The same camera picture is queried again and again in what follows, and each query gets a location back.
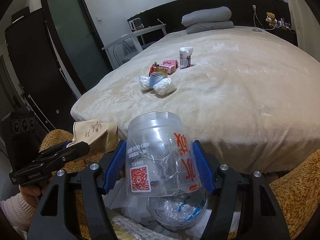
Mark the brown paper bag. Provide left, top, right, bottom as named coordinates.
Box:
left=68, top=119, right=119, bottom=155

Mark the beige plush bed blanket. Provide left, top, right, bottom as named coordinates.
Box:
left=71, top=27, right=319, bottom=173

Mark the white desk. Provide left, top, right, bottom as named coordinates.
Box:
left=102, top=24, right=167, bottom=69

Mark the brown fluffy rug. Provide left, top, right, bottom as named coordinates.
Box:
left=40, top=129, right=319, bottom=239

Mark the dark glass door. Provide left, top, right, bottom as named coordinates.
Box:
left=41, top=0, right=113, bottom=94

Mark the black headboard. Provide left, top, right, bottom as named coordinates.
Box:
left=127, top=0, right=298, bottom=46

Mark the light blue wrapper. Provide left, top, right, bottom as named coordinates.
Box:
left=149, top=72, right=164, bottom=88

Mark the white tissue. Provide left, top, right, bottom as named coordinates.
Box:
left=153, top=77, right=176, bottom=96
left=139, top=75, right=152, bottom=92

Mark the black tracker camera left gripper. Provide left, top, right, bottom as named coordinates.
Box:
left=2, top=111, right=39, bottom=171

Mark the small teddy bear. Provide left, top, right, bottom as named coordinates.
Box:
left=266, top=12, right=278, bottom=27

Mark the folded grey duvet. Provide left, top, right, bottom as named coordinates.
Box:
left=181, top=7, right=234, bottom=34

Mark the left hand bare skin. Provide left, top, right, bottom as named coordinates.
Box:
left=19, top=178, right=53, bottom=208

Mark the clear plastic cup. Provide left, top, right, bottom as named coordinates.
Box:
left=125, top=112, right=202, bottom=197

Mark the red snack wrapper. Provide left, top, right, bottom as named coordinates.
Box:
left=148, top=62, right=161, bottom=76

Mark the brown gold snack packet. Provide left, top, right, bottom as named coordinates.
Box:
left=152, top=67, right=168, bottom=78

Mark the black wardrobe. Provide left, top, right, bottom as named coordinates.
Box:
left=5, top=9, right=76, bottom=132

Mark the white charger cable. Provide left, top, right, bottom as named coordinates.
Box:
left=252, top=4, right=281, bottom=31

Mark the white appliance on headboard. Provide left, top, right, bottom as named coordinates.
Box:
left=128, top=17, right=144, bottom=31

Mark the white paper packet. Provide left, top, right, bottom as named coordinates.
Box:
left=179, top=47, right=193, bottom=69

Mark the white chair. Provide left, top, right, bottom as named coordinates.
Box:
left=113, top=38, right=139, bottom=65

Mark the pink cookie box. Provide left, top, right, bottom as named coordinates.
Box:
left=160, top=60, right=178, bottom=75

